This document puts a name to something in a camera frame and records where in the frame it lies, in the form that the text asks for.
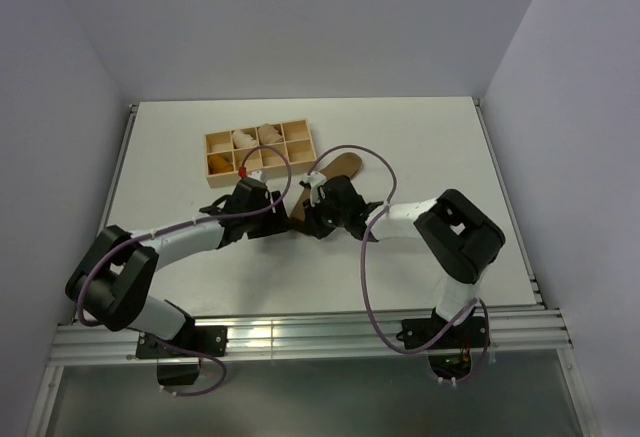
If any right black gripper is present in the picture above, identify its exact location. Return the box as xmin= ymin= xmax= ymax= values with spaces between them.
xmin=303 ymin=192 xmax=349 ymax=240

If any brown sock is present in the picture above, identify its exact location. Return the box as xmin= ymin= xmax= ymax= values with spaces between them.
xmin=289 ymin=152 xmax=362 ymax=233

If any wooden compartment tray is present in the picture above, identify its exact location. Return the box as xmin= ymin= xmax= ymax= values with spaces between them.
xmin=204 ymin=119 xmax=316 ymax=188

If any mustard yellow sock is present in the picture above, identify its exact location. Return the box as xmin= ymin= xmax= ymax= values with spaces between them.
xmin=207 ymin=154 xmax=234 ymax=175

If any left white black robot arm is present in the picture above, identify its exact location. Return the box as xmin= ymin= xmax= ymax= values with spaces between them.
xmin=65 ymin=177 xmax=288 ymax=356

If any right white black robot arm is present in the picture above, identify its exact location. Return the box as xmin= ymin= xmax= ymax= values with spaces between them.
xmin=301 ymin=172 xmax=506 ymax=347

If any beige rolled sock right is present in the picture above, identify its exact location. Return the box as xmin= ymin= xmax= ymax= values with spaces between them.
xmin=257 ymin=124 xmax=283 ymax=145

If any beige rolled sock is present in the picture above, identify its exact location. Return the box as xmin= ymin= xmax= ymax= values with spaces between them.
xmin=232 ymin=129 xmax=257 ymax=149
xmin=257 ymin=124 xmax=283 ymax=145

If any beige rolled sock left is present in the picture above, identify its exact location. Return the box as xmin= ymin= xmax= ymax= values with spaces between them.
xmin=232 ymin=129 xmax=257 ymax=149

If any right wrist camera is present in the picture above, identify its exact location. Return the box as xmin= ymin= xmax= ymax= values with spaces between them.
xmin=300 ymin=171 xmax=327 ymax=207

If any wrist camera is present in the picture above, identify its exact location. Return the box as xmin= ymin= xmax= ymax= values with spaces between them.
xmin=300 ymin=171 xmax=327 ymax=207
xmin=238 ymin=167 xmax=268 ymax=184

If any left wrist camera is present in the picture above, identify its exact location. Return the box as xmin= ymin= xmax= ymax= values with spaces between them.
xmin=238 ymin=167 xmax=268 ymax=184

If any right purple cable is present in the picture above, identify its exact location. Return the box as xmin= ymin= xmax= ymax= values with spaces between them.
xmin=309 ymin=144 xmax=489 ymax=386

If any purple cable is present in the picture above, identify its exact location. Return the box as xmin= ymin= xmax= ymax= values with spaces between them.
xmin=74 ymin=145 xmax=294 ymax=398
xmin=309 ymin=144 xmax=489 ymax=386

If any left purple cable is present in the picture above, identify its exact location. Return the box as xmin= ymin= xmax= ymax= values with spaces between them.
xmin=74 ymin=145 xmax=294 ymax=398

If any aluminium rail frame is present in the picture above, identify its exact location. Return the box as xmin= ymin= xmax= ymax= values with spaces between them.
xmin=47 ymin=101 xmax=576 ymax=363

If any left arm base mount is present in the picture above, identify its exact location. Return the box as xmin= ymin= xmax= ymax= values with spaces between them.
xmin=135 ymin=325 xmax=228 ymax=397

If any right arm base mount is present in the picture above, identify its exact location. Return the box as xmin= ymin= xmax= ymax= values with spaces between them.
xmin=396 ymin=308 xmax=491 ymax=387

